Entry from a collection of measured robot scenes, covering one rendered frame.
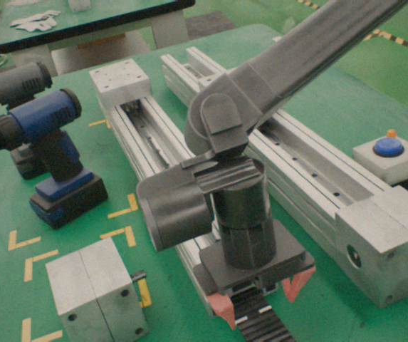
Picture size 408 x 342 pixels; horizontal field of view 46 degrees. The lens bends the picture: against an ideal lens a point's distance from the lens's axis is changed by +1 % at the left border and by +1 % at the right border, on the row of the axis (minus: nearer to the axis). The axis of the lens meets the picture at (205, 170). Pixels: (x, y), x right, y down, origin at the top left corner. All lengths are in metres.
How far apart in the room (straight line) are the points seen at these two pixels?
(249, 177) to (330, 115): 0.63
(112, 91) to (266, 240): 0.65
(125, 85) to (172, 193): 0.64
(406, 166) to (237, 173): 0.40
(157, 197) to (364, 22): 0.29
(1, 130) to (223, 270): 0.44
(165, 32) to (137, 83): 1.32
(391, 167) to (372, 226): 0.19
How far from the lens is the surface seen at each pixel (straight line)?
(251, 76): 0.49
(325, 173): 0.79
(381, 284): 0.63
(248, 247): 0.49
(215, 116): 0.45
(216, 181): 0.46
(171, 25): 2.38
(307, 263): 0.54
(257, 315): 0.64
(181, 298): 0.69
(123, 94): 1.07
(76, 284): 0.63
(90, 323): 0.62
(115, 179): 0.98
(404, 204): 0.66
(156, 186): 0.46
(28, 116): 0.82
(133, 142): 0.91
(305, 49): 0.53
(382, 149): 0.81
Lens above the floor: 1.28
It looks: 32 degrees down
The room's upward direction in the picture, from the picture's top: 12 degrees counter-clockwise
